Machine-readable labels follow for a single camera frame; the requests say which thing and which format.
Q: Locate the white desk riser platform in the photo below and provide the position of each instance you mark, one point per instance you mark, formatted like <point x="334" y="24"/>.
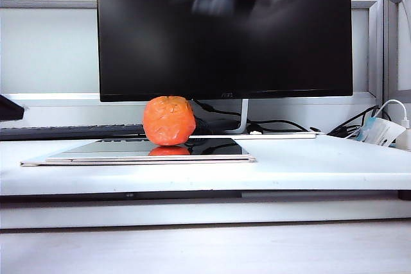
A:
<point x="321" y="165"/>

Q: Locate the orange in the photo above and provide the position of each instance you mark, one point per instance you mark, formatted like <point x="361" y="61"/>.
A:
<point x="168" y="120"/>

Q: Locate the black flat device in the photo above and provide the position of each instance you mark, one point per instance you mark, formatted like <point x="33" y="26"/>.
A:
<point x="9" y="108"/>

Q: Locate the white monitor stand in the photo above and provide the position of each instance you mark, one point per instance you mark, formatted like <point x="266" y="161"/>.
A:
<point x="244" y="113"/>

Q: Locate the white USB charger block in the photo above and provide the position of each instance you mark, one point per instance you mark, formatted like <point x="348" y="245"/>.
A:
<point x="405" y="136"/>

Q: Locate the grey partition post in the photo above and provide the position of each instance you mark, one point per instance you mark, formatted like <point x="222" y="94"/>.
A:
<point x="380" y="46"/>

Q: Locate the black keyboard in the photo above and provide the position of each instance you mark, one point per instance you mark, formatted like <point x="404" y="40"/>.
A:
<point x="64" y="133"/>

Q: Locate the printed paper tag in bag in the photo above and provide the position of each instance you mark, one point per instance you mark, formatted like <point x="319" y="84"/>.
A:
<point x="382" y="131"/>

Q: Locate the flat glossy tablet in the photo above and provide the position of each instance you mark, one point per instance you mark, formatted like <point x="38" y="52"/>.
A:
<point x="208" y="147"/>

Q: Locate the black AOC computer monitor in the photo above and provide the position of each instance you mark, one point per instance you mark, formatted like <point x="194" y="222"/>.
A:
<point x="224" y="46"/>

